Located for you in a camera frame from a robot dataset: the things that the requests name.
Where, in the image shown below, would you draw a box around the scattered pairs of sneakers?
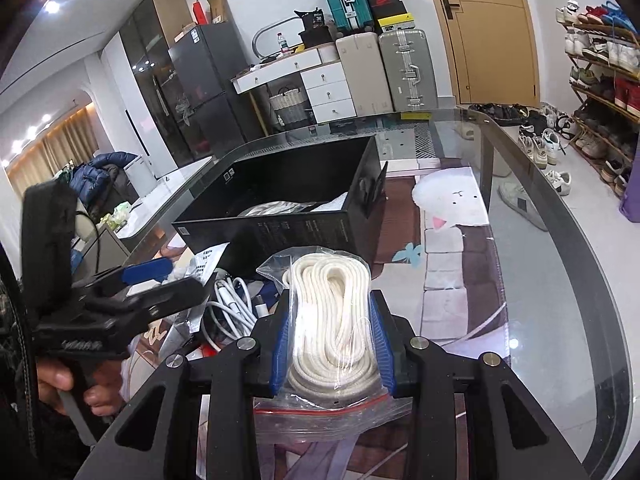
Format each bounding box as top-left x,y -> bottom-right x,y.
515,102 -> 576,197

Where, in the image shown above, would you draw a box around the chrome arched rail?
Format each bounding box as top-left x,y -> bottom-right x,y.
251,16 -> 306,59

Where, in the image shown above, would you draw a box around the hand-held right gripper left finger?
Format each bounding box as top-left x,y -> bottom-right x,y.
75,287 -> 301,480

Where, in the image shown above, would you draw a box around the white tall cabinet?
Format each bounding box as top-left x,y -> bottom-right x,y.
97,34 -> 157,177

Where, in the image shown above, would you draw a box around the black floor bag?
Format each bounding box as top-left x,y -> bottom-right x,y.
467,102 -> 531,126

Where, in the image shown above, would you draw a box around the wicker basket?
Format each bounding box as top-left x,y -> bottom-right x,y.
269,87 -> 316,129

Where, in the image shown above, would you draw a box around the white charging cable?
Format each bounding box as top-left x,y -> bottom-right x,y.
200,272 -> 262,356

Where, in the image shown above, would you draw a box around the white green sneaker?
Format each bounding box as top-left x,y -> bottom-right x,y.
497,180 -> 551,232

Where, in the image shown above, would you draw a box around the white desk with drawers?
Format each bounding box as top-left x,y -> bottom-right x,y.
231,47 -> 359,124

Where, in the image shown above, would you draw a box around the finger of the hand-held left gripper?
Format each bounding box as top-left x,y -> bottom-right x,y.
72,255 -> 175,292
85,277 -> 208,328

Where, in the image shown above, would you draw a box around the printed anime mat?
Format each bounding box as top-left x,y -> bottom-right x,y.
125,120 -> 512,480

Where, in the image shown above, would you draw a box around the shoe rack with shoes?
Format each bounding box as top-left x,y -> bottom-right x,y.
555,1 -> 640,196

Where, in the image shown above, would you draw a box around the green white plastic bags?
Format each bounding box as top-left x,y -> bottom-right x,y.
100,202 -> 134,232

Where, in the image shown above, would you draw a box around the wooden door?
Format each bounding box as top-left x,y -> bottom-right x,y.
419,0 -> 544,109

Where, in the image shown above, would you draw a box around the wooden shoe rack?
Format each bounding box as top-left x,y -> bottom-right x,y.
555,2 -> 640,197

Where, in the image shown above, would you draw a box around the white printed plastic packet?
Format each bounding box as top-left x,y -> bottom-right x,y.
172,242 -> 232,287

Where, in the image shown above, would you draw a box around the bagged white rope coil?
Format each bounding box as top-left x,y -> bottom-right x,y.
252,246 -> 416,446

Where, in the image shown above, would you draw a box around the brown cardboard box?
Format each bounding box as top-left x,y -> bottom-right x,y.
206,0 -> 232,26

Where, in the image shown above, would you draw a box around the dark glass door cabinet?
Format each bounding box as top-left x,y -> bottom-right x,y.
119,0 -> 201,179

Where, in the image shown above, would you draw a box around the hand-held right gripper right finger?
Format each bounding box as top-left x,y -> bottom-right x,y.
367,290 -> 591,480

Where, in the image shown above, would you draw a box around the white marble side table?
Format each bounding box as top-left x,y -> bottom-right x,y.
95,155 -> 214,242

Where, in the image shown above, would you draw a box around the dark grey refrigerator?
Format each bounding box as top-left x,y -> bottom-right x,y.
167,22 -> 264,164

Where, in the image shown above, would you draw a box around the blue down jacket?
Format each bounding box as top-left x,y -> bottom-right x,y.
69,151 -> 132,207

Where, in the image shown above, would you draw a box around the silver suitcase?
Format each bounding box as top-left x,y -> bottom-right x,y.
377,29 -> 442,112

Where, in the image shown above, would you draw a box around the black cardboard box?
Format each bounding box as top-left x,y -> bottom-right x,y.
171,135 -> 390,282

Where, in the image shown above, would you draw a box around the purple bag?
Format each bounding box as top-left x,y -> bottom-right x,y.
619,157 -> 640,224

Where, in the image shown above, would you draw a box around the beige suitcase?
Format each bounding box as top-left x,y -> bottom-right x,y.
335,31 -> 397,117

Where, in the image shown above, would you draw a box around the small white appliance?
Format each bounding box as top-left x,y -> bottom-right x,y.
125,154 -> 157,182

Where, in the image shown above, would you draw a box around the person's left hand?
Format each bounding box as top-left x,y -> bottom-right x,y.
36,359 -> 125,418

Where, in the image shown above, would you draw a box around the black yellow shoe box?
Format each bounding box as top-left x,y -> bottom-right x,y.
375,12 -> 414,34

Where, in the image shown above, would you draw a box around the beige curtains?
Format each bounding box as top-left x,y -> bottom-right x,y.
7,105 -> 99,187

